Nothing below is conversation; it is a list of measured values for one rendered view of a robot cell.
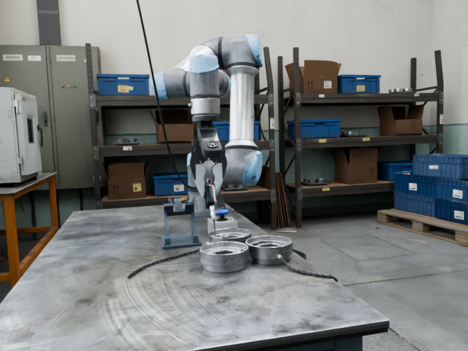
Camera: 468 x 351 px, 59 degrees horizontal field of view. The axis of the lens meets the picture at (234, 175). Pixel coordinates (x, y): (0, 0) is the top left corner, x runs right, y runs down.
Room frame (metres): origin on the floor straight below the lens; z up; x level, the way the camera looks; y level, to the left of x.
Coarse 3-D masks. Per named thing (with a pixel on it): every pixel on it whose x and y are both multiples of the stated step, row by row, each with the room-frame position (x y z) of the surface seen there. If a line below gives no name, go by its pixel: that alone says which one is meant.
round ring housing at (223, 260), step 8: (200, 248) 0.87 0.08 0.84; (208, 248) 0.91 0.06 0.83; (216, 248) 0.91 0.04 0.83; (224, 248) 0.91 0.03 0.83; (232, 248) 0.91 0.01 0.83; (240, 248) 0.90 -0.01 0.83; (248, 248) 0.86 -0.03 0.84; (200, 256) 0.86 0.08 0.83; (208, 256) 0.83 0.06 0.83; (216, 256) 0.82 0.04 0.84; (224, 256) 0.82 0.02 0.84; (232, 256) 0.82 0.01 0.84; (240, 256) 0.83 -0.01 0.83; (248, 256) 0.86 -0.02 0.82; (208, 264) 0.83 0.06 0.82; (216, 264) 0.82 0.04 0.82; (224, 264) 0.82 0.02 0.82; (232, 264) 0.82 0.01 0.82; (240, 264) 0.83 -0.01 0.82; (216, 272) 0.83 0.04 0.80; (224, 272) 0.83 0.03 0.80
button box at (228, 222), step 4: (208, 220) 1.15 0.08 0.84; (216, 220) 1.14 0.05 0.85; (220, 220) 1.13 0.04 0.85; (224, 220) 1.13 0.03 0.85; (228, 220) 1.13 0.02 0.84; (232, 220) 1.13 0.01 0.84; (208, 224) 1.16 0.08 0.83; (212, 224) 1.10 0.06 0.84; (216, 224) 1.10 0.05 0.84; (220, 224) 1.11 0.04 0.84; (224, 224) 1.11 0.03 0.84; (228, 224) 1.11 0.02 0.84; (232, 224) 1.11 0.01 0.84; (236, 224) 1.12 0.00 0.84; (208, 228) 1.16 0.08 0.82; (212, 228) 1.10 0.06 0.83; (216, 228) 1.10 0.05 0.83; (220, 228) 1.11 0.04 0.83; (208, 232) 1.16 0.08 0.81
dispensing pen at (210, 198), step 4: (208, 180) 1.09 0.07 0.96; (208, 184) 1.08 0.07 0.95; (208, 188) 1.06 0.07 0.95; (208, 192) 1.05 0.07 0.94; (212, 192) 1.05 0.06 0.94; (208, 196) 1.04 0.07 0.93; (212, 196) 1.05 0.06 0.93; (208, 200) 1.04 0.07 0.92; (212, 200) 1.04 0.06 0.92; (208, 204) 1.05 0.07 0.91; (212, 204) 1.05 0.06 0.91; (208, 208) 1.07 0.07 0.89; (212, 208) 1.04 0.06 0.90; (212, 212) 1.04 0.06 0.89; (212, 216) 1.03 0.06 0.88; (212, 220) 1.03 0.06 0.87
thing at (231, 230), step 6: (222, 228) 1.05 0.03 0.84; (228, 228) 1.05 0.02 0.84; (234, 228) 1.05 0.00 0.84; (240, 228) 1.05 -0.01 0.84; (210, 234) 1.01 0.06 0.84; (216, 234) 1.04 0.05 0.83; (222, 234) 1.04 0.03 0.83; (246, 234) 1.03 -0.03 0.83; (210, 240) 0.98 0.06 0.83; (216, 240) 0.96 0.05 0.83; (222, 240) 0.96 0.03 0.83; (228, 240) 0.95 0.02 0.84; (234, 240) 0.95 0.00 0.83; (240, 240) 0.96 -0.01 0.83
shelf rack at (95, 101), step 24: (264, 48) 4.55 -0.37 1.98; (96, 96) 4.13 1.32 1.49; (120, 96) 4.18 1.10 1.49; (144, 96) 4.23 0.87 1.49; (264, 96) 4.53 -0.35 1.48; (96, 144) 4.12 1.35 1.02; (144, 144) 4.69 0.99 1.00; (264, 144) 4.53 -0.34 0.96; (96, 168) 4.11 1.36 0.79; (264, 168) 4.80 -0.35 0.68; (96, 192) 4.11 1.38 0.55; (240, 192) 4.48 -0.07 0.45; (264, 192) 4.52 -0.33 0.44
